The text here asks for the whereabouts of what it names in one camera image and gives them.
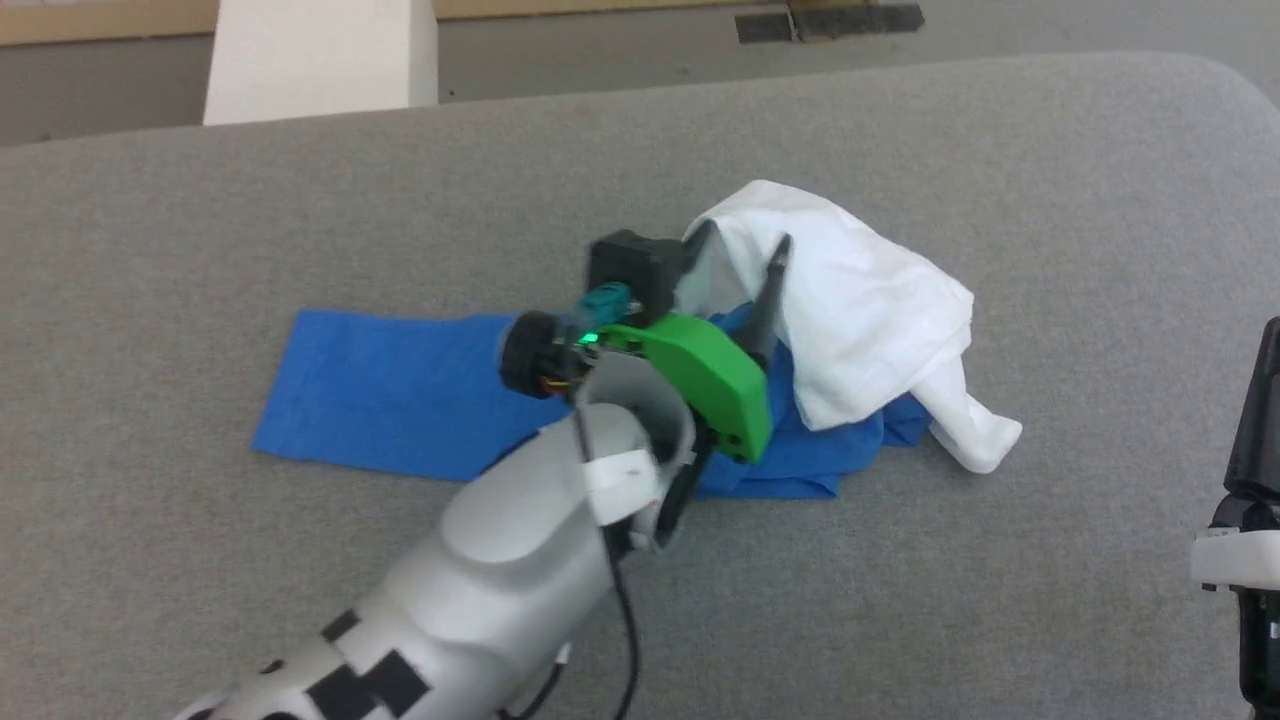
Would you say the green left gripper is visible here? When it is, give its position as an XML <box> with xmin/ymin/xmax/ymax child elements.
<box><xmin>500</xmin><ymin>220</ymin><xmax>794</xmax><ymax>466</ymax></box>

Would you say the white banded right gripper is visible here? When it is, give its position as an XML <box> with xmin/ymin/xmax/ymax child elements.
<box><xmin>1190</xmin><ymin>315</ymin><xmax>1280</xmax><ymax>720</ymax></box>

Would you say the blue and white shirt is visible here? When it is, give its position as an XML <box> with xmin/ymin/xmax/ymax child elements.
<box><xmin>252</xmin><ymin>180</ymin><xmax>1024</xmax><ymax>501</ymax></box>

